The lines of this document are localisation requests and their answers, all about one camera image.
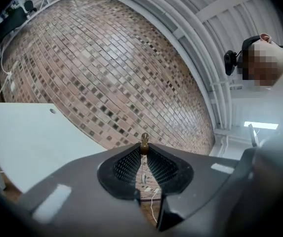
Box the black head-mounted camera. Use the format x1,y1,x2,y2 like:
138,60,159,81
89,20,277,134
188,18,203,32
224,49,243,77

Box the small brass-tipped metal object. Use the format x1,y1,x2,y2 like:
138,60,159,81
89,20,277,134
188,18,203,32
139,132,150,185

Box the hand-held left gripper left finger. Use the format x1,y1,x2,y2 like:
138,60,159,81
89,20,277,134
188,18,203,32
17,143,160,237

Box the person's head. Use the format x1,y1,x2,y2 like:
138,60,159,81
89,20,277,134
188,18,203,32
240,33,283,90

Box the white table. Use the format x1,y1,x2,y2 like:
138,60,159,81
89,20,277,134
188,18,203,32
0,102,108,194

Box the white ceiling pipes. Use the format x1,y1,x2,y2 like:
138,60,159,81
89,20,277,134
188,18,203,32
77,0,233,130

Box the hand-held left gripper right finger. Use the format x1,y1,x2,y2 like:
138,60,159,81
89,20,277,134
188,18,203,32
146,143,242,237

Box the black office chair with headrest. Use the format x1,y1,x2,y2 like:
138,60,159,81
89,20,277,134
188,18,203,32
23,0,38,13

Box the long ceiling light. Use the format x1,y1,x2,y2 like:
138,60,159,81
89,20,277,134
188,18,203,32
243,121,279,131

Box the white cable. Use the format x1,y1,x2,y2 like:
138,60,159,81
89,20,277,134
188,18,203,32
0,79,10,103
149,188,161,229
0,39,10,74

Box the large black office chair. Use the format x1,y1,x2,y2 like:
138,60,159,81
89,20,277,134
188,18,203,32
0,7,29,41

